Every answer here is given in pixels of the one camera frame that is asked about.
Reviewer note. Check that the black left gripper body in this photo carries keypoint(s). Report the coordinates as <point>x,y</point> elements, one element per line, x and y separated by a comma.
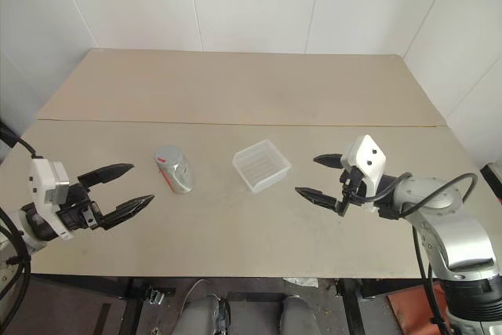
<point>76,211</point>

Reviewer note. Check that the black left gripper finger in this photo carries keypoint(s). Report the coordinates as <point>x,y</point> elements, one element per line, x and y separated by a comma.
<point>111,172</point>
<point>129,207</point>

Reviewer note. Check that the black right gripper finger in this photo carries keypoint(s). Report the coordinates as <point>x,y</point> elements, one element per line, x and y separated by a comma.
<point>317,196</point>
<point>329,160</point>

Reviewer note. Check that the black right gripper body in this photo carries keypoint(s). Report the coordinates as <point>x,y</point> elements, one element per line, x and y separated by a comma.
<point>354,186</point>

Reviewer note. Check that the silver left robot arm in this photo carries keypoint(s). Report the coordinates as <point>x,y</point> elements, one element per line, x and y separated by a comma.
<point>13,223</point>

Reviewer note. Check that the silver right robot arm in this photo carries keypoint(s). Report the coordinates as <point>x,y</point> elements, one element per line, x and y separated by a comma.
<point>451,229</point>

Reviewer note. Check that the silver can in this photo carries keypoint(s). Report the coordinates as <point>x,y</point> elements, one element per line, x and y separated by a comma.
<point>178,176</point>

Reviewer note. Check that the clear square plastic container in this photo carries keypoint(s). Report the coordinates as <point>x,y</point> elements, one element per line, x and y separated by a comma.
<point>260,166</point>

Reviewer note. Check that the crumpled silver scrap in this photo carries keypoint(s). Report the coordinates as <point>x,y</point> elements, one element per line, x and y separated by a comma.
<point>302,281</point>

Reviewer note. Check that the small metal clamp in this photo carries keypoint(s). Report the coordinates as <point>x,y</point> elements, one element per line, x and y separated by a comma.
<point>155,296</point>

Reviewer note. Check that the grey rounded shape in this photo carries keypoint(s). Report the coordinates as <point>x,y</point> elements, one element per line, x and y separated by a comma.
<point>202,315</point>
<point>296,315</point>

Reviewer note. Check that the red-brown floor mat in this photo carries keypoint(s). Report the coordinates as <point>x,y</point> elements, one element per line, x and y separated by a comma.
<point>408,307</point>

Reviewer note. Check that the black and red box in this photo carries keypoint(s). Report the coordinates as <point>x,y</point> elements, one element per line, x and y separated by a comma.
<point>492,174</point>

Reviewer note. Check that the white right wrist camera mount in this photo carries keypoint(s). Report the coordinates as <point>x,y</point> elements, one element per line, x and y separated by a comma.
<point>370,158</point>

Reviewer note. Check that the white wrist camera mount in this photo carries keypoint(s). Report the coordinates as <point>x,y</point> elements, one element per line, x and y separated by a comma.
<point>47,190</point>
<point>370,158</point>

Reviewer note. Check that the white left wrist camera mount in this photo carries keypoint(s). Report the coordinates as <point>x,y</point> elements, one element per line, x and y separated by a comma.
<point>47,190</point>

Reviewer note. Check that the black metal table frame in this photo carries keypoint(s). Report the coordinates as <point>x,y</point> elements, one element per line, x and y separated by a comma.
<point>133,305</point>

